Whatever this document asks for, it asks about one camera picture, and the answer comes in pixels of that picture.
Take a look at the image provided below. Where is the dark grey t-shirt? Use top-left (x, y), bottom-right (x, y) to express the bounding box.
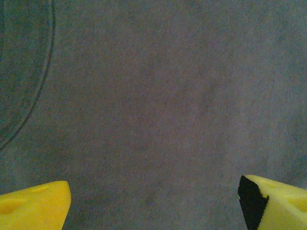
top-left (0, 0), bottom-right (307, 230)

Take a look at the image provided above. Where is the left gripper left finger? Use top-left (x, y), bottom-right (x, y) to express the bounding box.
top-left (0, 180), bottom-right (72, 230)

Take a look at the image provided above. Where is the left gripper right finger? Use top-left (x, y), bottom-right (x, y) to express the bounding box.
top-left (237, 174), bottom-right (307, 230)

